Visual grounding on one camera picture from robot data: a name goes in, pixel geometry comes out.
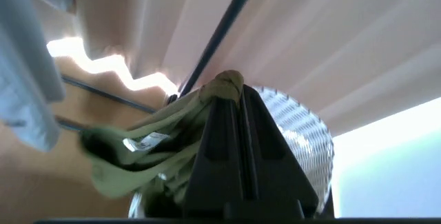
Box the black clothes rack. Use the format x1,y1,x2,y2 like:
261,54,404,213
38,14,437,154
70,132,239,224
54,0,264,132

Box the green garment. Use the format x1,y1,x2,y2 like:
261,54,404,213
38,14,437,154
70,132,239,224
79,69,246,218

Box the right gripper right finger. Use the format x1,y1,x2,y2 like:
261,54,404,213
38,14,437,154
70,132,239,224
240,84,320,218

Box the pale grey shorts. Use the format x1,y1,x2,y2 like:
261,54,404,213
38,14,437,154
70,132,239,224
0,0,76,153

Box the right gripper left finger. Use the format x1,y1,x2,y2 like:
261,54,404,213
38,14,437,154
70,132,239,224
183,96,245,218

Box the beige curtain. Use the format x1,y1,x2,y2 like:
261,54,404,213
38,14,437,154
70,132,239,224
32,0,441,138

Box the white laundry basket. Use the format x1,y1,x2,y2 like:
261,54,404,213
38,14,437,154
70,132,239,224
127,85,336,218

